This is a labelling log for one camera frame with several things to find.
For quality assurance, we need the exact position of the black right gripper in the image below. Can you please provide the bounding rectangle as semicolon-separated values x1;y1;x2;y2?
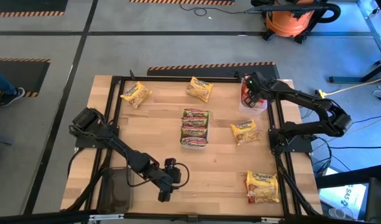
246;72;273;108

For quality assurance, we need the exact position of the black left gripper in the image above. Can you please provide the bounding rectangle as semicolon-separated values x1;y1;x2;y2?
155;170;178;203

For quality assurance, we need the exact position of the clear plastic bin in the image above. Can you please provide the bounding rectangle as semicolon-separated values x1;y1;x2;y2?
239;77;269;114

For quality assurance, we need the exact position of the yellow Maruchan ramen pack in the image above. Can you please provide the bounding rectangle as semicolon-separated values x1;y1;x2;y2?
186;76;214;103
245;170;280;205
120;81;153;110
229;119;261;146

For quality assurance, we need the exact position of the dark smoked plastic bin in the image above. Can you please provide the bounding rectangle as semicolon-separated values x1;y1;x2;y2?
98;166;134;215

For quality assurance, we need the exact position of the black hazard-striped floor mat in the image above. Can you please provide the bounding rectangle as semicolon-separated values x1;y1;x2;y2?
146;61;280;80
0;0;69;18
129;0;236;6
0;57;51;98

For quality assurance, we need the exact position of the white plastic bin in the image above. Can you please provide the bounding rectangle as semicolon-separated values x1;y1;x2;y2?
179;108;210;151

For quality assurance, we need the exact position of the orange shop vacuum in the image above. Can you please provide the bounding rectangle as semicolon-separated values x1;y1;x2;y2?
250;0;321;45

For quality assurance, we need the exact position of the black desk leg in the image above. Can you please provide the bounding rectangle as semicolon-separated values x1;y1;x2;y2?
329;57;381;84

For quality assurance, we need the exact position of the white printed board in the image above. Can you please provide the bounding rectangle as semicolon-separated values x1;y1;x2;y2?
317;183;368;218

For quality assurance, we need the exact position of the clear plastic cup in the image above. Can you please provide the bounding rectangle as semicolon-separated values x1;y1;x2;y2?
328;207;346;220

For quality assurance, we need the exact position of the person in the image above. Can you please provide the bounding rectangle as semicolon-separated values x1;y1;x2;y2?
0;70;26;108

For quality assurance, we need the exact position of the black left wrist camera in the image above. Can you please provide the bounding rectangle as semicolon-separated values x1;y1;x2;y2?
163;157;182;184

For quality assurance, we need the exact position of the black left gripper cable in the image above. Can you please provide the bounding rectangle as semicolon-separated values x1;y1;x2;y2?
173;162;190;189

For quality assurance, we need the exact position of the silver metal bracket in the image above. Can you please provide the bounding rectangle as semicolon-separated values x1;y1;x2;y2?
89;213;125;222
260;217;298;224

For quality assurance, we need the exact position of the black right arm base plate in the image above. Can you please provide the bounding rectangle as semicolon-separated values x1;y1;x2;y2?
267;128;314;154

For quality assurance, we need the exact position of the yellow extension cord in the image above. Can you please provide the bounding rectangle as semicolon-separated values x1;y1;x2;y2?
316;75;381;100

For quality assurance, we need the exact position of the black left arm cable bundle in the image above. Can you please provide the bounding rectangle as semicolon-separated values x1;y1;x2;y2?
62;148;113;212

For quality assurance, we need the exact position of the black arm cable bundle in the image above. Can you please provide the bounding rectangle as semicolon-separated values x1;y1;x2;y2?
275;152;321;217
62;148;113;212

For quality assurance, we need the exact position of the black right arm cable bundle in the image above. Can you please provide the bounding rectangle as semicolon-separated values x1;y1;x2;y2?
275;152;321;217

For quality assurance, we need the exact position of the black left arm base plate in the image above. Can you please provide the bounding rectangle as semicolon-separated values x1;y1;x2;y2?
74;124;119;149

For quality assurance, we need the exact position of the black aluminium rig frame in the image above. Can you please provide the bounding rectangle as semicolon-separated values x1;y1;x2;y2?
61;70;323;224

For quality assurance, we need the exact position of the thin black floor cable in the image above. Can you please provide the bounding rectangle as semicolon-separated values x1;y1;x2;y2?
179;2;250;17

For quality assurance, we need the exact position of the black vacuum hose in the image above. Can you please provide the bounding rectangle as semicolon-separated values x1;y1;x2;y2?
314;2;342;24

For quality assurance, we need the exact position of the grey metal desk frame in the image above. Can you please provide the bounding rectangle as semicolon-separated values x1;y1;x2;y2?
356;0;381;60

